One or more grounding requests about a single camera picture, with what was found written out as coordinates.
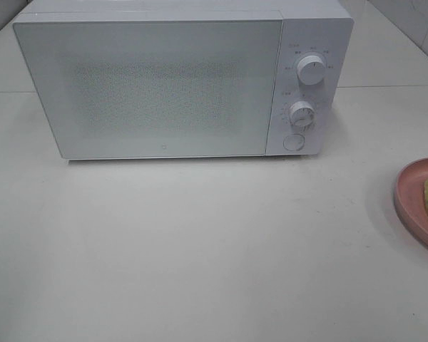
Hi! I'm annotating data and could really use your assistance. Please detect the white microwave door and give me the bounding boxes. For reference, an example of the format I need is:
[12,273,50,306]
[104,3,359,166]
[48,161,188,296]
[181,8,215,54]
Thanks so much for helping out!
[14,21,282,160]

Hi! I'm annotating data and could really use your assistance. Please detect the white timer knob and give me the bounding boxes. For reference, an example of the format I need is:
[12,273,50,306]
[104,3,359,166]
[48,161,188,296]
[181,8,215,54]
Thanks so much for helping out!
[289,100,315,128]

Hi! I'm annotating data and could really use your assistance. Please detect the upper white power knob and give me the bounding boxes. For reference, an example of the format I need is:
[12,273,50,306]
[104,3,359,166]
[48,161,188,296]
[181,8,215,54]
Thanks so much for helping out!
[296,53,327,86]

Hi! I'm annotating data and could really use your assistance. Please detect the white microwave oven body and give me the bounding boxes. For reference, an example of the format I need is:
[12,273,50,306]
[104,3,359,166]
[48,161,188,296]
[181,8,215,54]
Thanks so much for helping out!
[13,1,354,159]

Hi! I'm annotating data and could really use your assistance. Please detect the pink round plate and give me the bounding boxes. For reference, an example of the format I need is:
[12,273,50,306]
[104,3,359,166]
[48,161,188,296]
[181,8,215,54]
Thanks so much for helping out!
[394,157,428,247]

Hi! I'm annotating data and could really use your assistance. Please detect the round white door button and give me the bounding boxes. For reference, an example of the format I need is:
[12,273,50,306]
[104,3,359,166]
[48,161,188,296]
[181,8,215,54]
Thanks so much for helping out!
[282,134,305,151]

